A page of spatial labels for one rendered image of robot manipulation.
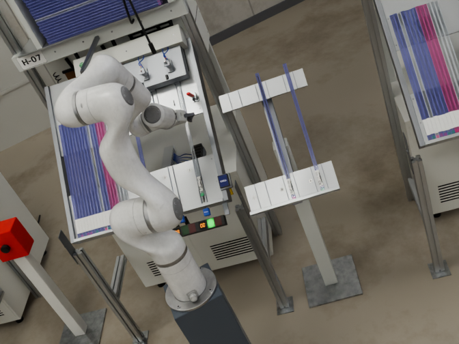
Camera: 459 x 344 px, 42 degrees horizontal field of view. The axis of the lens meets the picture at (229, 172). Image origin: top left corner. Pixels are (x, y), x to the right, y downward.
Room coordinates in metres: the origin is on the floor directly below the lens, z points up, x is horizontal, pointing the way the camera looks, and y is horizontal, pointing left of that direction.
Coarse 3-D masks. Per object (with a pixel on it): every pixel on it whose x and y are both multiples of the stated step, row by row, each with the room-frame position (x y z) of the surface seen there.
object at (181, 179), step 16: (192, 160) 2.07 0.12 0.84; (208, 160) 2.04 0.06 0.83; (160, 176) 2.09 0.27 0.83; (176, 176) 2.06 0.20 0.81; (192, 176) 2.03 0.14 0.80; (208, 176) 2.00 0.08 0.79; (128, 192) 2.10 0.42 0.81; (176, 192) 2.01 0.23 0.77; (192, 192) 1.98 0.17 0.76; (208, 192) 1.95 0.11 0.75
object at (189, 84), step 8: (192, 72) 2.31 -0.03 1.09; (72, 80) 2.54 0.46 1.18; (184, 80) 2.30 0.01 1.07; (192, 80) 2.29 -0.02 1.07; (56, 88) 2.56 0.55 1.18; (64, 88) 2.54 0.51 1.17; (160, 88) 2.33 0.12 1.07; (168, 88) 2.31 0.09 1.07; (176, 88) 2.30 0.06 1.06; (184, 88) 2.28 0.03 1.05; (192, 88) 2.27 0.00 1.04; (56, 96) 2.53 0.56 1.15; (152, 96) 2.32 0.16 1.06; (160, 96) 2.31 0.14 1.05; (168, 96) 2.29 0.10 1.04; (176, 96) 2.27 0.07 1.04; (184, 96) 2.26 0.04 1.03; (168, 104) 2.27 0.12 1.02; (176, 104) 2.25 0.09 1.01; (184, 104) 2.23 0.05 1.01; (192, 104) 2.22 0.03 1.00; (200, 104) 2.20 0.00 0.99; (192, 112) 2.20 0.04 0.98; (200, 112) 2.18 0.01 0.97; (56, 120) 2.46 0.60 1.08
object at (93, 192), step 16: (64, 128) 2.40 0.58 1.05; (80, 128) 2.37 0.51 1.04; (96, 128) 2.34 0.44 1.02; (64, 144) 2.36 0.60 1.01; (80, 144) 2.32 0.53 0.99; (96, 144) 2.29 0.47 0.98; (64, 160) 2.31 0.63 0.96; (80, 160) 2.28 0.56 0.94; (96, 160) 2.24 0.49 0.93; (80, 176) 2.23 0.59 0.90; (96, 176) 2.20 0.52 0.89; (80, 192) 2.19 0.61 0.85; (96, 192) 2.15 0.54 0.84; (112, 192) 2.12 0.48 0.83; (80, 208) 2.14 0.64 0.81; (96, 208) 2.11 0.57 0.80; (80, 224) 2.10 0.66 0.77; (96, 224) 2.07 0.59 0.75
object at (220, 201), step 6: (222, 198) 1.90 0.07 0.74; (204, 204) 1.91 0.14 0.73; (210, 204) 1.90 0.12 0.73; (216, 204) 1.92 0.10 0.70; (186, 210) 1.93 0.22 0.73; (192, 210) 1.94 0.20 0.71; (198, 210) 1.96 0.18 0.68; (96, 234) 2.03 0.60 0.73; (102, 234) 2.02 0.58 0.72; (108, 234) 2.04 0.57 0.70; (78, 240) 2.05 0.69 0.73; (84, 240) 2.06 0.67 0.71; (90, 240) 2.08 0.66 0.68
